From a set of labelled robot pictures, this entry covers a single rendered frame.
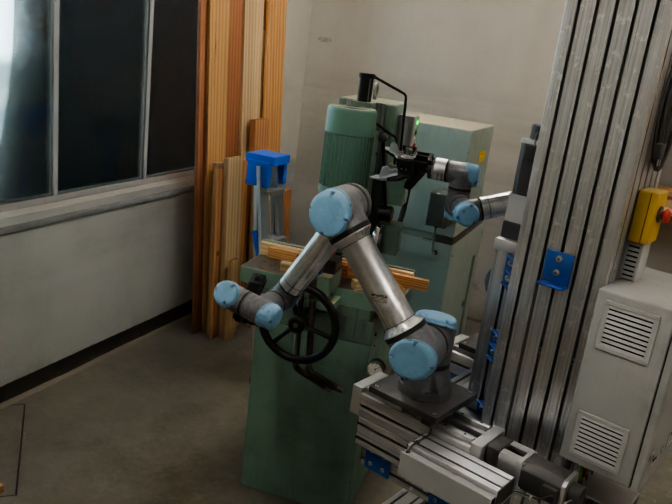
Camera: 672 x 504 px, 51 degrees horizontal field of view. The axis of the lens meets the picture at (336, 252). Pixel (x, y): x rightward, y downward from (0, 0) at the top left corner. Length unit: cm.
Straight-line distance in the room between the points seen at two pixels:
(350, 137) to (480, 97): 235
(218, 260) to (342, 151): 172
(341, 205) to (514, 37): 308
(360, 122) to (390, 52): 248
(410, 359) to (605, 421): 50
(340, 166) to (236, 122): 182
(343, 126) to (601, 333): 112
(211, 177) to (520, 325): 241
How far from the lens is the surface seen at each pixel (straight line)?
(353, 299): 248
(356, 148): 247
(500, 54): 470
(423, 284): 257
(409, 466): 192
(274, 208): 355
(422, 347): 178
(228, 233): 399
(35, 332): 352
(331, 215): 177
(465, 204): 223
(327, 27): 510
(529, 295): 196
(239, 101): 423
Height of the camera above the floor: 173
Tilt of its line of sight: 17 degrees down
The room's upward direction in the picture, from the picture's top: 7 degrees clockwise
